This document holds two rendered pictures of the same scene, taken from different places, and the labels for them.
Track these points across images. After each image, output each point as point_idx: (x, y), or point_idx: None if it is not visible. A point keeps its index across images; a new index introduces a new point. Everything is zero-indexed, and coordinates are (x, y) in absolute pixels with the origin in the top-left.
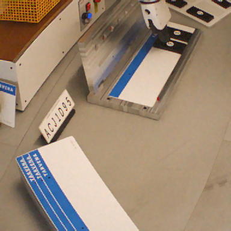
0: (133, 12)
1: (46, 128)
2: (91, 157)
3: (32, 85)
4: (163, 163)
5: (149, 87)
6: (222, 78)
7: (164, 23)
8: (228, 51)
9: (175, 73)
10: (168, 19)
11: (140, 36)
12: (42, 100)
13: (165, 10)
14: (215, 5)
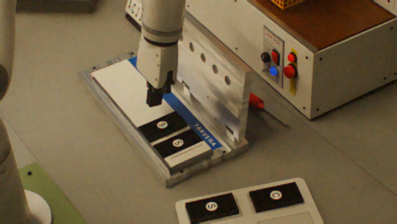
0: (215, 81)
1: (132, 3)
2: (86, 30)
3: (198, 9)
4: (29, 62)
5: (117, 83)
6: (72, 157)
7: (142, 69)
8: (108, 197)
9: (115, 108)
10: (148, 79)
11: (206, 114)
12: None
13: (150, 65)
14: None
